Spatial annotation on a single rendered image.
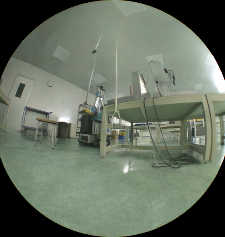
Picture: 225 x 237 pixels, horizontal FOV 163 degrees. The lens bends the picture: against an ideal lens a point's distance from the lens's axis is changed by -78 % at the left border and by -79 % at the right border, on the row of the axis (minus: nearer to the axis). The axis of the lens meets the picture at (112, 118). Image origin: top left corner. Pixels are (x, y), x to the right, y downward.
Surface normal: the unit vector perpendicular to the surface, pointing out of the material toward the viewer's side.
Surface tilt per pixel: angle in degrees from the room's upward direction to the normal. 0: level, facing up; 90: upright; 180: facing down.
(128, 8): 180
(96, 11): 180
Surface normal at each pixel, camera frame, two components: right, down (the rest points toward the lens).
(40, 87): 0.84, -0.07
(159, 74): -0.55, -0.19
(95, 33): -0.05, 0.98
